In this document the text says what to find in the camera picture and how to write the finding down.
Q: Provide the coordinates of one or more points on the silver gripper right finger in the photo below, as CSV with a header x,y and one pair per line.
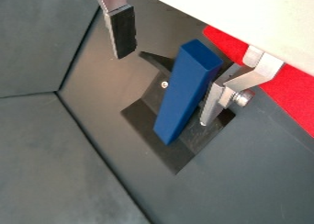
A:
x,y
232,86

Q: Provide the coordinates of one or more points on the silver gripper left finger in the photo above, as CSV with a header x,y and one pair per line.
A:
x,y
119,17

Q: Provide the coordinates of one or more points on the blue rectangular block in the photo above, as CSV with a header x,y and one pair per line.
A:
x,y
196,68

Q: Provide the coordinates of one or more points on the red shape sorter board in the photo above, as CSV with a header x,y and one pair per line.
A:
x,y
291,89

